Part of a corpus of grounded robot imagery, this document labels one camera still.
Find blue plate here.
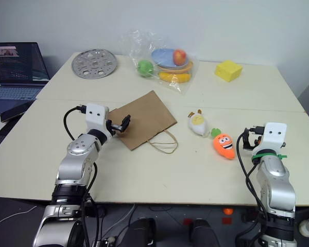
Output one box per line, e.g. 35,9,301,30
151,48,190,70

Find dark rounded shape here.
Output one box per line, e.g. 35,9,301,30
189,218,221,247
128,218,157,247

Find green zip tie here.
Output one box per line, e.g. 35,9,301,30
251,151,288,162

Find black smartphone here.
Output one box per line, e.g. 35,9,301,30
0,101,33,122

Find yellow cheese block toy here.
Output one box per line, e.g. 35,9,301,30
214,60,243,83

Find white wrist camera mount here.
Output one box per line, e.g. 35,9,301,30
85,102,113,137
257,122,288,153

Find white plush toy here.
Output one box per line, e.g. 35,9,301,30
187,109,210,137

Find clear plastic bag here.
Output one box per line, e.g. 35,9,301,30
118,29,200,96

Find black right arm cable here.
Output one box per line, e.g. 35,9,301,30
236,125,268,216

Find orange plate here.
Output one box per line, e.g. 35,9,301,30
154,60,195,76

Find round perforated metal tray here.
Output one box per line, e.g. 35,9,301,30
71,48,117,79

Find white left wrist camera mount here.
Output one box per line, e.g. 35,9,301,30
85,102,113,137

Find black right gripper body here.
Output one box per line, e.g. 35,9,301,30
248,134,263,150

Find brown paper bag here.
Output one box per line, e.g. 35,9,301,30
108,90,179,155

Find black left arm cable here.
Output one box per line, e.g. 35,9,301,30
63,104,99,247

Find green apple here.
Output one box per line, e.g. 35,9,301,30
136,59,155,78

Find dark open laptop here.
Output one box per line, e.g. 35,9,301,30
0,42,51,117

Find red apple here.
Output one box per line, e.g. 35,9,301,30
173,48,188,66

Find orange carrot plush toy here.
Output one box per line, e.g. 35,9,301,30
210,128,236,161

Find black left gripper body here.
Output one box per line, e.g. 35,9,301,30
105,118,123,136

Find white floor cable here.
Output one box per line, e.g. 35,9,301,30
0,204,40,225

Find yellow banana toy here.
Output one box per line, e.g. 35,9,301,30
158,71,192,84

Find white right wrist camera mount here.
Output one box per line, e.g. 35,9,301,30
257,122,288,153

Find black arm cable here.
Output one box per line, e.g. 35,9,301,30
236,125,268,216
63,104,99,247

